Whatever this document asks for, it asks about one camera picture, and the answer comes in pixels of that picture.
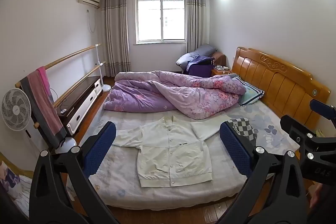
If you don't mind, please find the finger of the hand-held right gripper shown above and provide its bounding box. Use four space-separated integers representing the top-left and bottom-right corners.
309 99 336 120
280 115 324 152

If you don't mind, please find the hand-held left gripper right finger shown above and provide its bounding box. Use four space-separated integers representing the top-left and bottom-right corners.
218 122 309 224

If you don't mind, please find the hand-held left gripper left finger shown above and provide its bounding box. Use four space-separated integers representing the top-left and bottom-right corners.
29 121 121 224

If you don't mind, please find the white button jacket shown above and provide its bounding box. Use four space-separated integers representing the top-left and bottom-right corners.
112 116 228 188

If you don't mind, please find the person's right hand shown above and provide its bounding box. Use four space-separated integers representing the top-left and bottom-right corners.
309 183 325 210

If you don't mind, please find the black white checkered cloth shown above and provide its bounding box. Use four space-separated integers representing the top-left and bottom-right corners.
226 117 259 147

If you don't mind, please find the bed with floral sheet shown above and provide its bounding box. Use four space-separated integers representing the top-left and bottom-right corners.
66 103 301 210

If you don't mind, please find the dark top white cabinet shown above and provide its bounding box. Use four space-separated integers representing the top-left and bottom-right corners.
54 76 104 136

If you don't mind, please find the wooden headboard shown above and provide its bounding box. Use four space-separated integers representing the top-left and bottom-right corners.
231 47 332 130

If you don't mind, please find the teal pillow with blue stripes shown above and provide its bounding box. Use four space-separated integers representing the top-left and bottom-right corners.
231 76 265 107

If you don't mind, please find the purple floral quilt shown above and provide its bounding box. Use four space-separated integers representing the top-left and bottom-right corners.
102 70 246 120

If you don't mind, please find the pink towel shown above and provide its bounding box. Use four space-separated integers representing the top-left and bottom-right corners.
27 67 63 137

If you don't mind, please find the wooden nightstand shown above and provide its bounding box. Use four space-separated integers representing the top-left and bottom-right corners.
211 66 233 78

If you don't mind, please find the dark purple cloth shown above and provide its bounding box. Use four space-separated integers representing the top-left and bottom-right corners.
183 55 215 76

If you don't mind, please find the grey towel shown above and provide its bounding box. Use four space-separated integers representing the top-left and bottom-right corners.
20 75 68 149

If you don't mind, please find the brown armchair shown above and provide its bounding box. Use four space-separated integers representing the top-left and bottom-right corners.
210 51 226 67

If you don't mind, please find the white standing fan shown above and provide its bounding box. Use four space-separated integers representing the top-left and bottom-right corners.
1 88 36 155

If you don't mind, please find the printed blanket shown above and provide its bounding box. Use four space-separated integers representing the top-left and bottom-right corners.
0 160 33 217

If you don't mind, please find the wooden double barre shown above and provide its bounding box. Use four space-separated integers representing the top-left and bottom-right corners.
14 43 112 155

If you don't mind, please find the grey striped curtain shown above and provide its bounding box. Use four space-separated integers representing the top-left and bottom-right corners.
101 0 131 78
185 0 211 54

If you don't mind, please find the white framed window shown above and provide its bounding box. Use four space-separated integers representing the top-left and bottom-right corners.
135 0 187 45

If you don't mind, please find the air conditioner cable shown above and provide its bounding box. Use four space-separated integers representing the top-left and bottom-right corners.
86 9 97 33

